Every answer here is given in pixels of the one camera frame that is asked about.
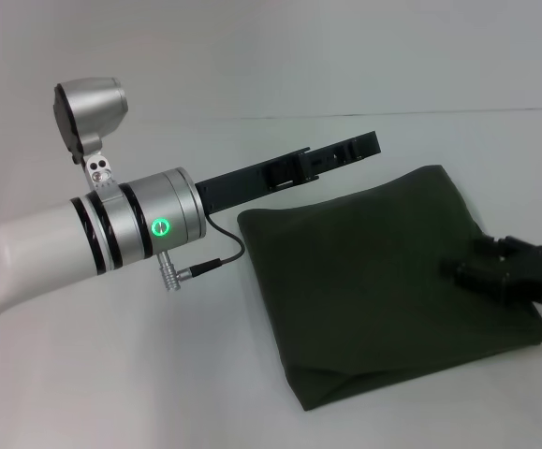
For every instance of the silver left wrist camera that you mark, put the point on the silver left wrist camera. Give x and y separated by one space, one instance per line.
88 117

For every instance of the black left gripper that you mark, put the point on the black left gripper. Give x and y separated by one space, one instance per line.
252 180

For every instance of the dark green printed t-shirt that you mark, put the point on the dark green printed t-shirt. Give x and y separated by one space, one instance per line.
392 290

